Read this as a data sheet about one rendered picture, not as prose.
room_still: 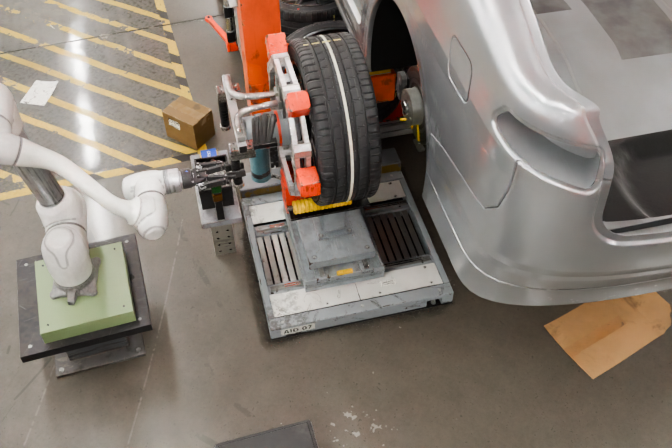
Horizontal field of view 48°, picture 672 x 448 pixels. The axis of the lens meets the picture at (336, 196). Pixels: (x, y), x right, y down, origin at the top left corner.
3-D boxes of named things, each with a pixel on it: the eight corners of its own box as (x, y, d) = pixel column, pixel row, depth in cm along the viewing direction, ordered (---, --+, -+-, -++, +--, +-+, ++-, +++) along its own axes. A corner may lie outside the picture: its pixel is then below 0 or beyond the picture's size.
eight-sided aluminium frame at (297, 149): (314, 221, 301) (310, 116, 262) (297, 224, 300) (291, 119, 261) (286, 132, 337) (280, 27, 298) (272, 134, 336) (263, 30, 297)
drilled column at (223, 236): (236, 251, 365) (227, 191, 334) (215, 255, 363) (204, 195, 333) (233, 236, 372) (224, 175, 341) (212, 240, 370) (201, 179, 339)
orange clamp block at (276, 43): (289, 55, 295) (285, 31, 295) (269, 57, 294) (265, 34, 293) (287, 58, 302) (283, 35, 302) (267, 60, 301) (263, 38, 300)
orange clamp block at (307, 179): (315, 178, 284) (321, 195, 278) (295, 182, 283) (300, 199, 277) (315, 165, 279) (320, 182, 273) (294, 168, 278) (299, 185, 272)
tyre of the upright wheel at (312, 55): (347, 162, 347) (388, 223, 288) (296, 171, 343) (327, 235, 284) (333, 17, 320) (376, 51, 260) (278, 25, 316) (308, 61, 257)
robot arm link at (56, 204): (54, 252, 307) (54, 210, 321) (94, 242, 308) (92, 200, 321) (-46, 121, 247) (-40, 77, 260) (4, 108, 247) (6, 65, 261)
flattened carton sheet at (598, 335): (682, 321, 338) (684, 317, 335) (592, 380, 318) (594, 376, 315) (631, 275, 355) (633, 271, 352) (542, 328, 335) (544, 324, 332)
